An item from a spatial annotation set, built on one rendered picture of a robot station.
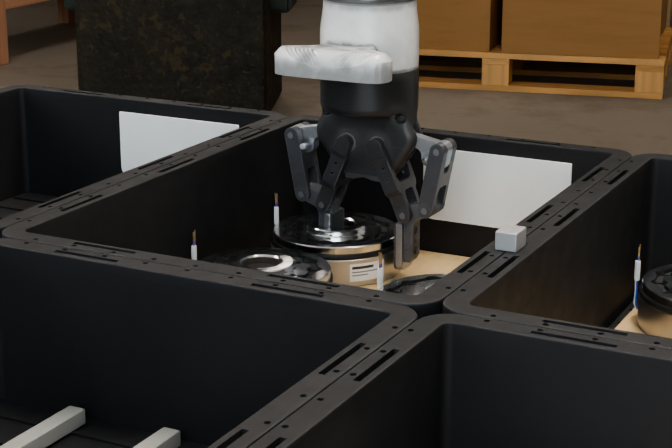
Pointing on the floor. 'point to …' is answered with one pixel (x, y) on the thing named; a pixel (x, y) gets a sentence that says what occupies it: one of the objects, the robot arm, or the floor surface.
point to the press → (180, 26)
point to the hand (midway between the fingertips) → (368, 243)
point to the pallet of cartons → (544, 18)
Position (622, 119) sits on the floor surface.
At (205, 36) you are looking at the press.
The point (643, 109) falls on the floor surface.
